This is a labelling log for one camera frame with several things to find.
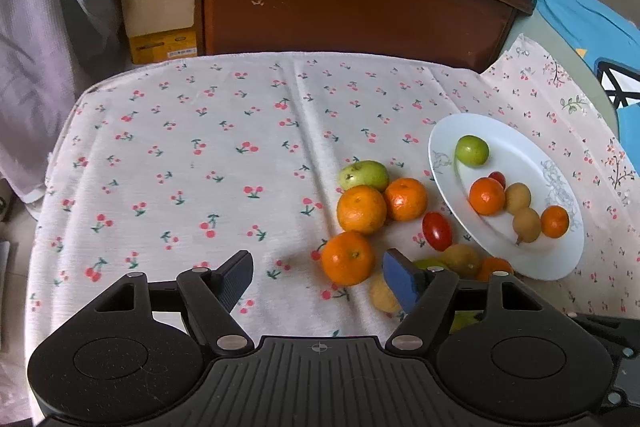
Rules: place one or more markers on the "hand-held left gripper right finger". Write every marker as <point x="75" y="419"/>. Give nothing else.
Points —
<point x="400" y="279"/>

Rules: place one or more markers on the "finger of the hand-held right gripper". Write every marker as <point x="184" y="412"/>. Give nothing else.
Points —
<point x="600" y="327"/>

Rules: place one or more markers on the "purple cloth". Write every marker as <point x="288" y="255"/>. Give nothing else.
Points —
<point x="30" y="57"/>

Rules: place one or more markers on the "mandarin orange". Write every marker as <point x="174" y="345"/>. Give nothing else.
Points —
<point x="347" y="258"/>
<point x="406" y="199"/>
<point x="555" y="222"/>
<point x="361" y="209"/>
<point x="486" y="196"/>
<point x="494" y="268"/>

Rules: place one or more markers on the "cherry print tablecloth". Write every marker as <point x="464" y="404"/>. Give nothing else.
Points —
<point x="200" y="187"/>

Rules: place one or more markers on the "open cardboard box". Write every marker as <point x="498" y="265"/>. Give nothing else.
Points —
<point x="160" y="12"/>

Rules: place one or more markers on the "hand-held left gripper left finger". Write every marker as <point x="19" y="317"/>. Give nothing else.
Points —
<point x="237" y="279"/>

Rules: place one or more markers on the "white plate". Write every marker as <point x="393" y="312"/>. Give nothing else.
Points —
<point x="500" y="142"/>

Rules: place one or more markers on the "dark brown longan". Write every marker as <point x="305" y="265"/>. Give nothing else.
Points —
<point x="462" y="259"/>

